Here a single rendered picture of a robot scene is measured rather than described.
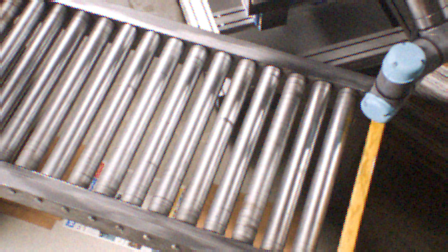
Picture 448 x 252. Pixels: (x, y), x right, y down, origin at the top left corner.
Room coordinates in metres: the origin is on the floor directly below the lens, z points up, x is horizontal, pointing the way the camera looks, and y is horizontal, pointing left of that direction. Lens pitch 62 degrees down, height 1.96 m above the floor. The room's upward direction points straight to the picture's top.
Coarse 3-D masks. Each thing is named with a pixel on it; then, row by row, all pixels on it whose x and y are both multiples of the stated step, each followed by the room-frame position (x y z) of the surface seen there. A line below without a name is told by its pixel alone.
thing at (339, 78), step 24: (48, 0) 1.00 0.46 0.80; (72, 0) 1.00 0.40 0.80; (96, 0) 1.00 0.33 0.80; (120, 24) 0.94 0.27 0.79; (144, 24) 0.93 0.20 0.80; (168, 24) 0.93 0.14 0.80; (216, 48) 0.85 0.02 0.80; (240, 48) 0.85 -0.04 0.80; (264, 48) 0.85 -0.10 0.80; (288, 72) 0.79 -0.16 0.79; (312, 72) 0.78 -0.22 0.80; (336, 72) 0.78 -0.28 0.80; (336, 96) 0.74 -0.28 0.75; (360, 96) 0.72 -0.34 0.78
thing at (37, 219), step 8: (32, 128) 1.05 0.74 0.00; (56, 136) 1.01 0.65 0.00; (80, 152) 0.94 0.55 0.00; (0, 208) 0.72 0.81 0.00; (8, 208) 0.72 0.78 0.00; (16, 208) 0.72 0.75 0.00; (16, 216) 0.69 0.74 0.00; (24, 216) 0.69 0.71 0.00; (32, 216) 0.69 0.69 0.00; (40, 216) 0.69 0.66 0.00; (40, 224) 0.66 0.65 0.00; (48, 224) 0.66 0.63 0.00
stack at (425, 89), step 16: (432, 80) 0.93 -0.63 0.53; (432, 96) 0.92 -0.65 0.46; (400, 112) 0.96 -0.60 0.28; (416, 112) 0.93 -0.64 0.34; (400, 128) 0.94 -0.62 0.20; (416, 128) 0.91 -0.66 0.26; (432, 128) 0.89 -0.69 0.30; (384, 144) 0.95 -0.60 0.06; (400, 144) 0.92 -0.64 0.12; (432, 144) 0.86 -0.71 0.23; (400, 160) 0.90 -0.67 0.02; (432, 176) 0.84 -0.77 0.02
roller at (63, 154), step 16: (128, 32) 0.90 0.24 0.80; (112, 48) 0.85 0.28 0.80; (128, 48) 0.86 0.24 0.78; (112, 64) 0.80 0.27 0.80; (96, 80) 0.75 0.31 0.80; (112, 80) 0.77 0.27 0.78; (96, 96) 0.71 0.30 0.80; (80, 112) 0.66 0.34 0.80; (96, 112) 0.68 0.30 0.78; (80, 128) 0.62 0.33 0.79; (64, 144) 0.58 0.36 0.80; (80, 144) 0.59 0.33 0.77; (48, 160) 0.54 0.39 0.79; (64, 160) 0.54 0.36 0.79
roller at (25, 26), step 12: (36, 0) 1.00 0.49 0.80; (24, 12) 0.96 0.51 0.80; (36, 12) 0.97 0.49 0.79; (24, 24) 0.92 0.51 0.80; (36, 24) 0.94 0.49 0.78; (12, 36) 0.88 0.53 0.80; (24, 36) 0.89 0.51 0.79; (0, 48) 0.85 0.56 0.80; (12, 48) 0.85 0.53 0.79; (0, 60) 0.81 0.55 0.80; (12, 60) 0.83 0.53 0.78; (0, 72) 0.78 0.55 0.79; (0, 84) 0.76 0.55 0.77
